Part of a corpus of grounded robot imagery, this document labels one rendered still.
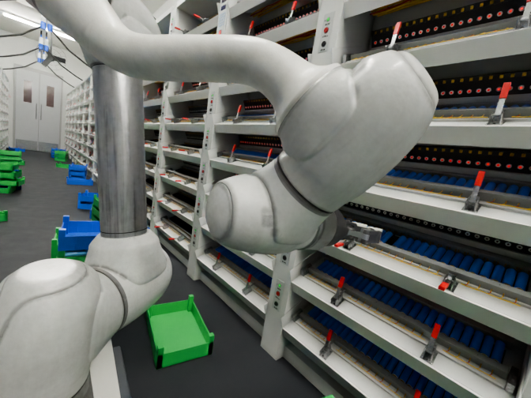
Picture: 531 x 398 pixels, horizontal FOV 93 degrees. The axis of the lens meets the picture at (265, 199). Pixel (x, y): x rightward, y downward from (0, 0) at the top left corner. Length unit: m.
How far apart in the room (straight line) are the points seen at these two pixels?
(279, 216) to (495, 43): 0.64
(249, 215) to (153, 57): 0.25
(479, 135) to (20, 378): 0.94
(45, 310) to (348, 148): 0.49
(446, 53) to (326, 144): 0.59
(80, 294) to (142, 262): 0.16
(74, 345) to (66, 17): 0.51
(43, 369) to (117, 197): 0.32
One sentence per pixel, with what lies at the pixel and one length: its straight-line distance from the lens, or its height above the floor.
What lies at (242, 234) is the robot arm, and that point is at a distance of 0.29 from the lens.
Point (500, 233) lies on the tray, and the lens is 0.73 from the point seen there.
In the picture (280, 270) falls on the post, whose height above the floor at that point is 0.35.
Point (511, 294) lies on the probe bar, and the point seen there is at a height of 0.56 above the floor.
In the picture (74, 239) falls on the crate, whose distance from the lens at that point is 1.17.
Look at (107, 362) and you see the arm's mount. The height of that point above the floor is 0.24.
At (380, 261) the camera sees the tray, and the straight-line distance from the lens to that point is 0.80.
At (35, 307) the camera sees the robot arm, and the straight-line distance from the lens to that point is 0.53.
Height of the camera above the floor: 0.76
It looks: 8 degrees down
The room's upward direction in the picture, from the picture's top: 9 degrees clockwise
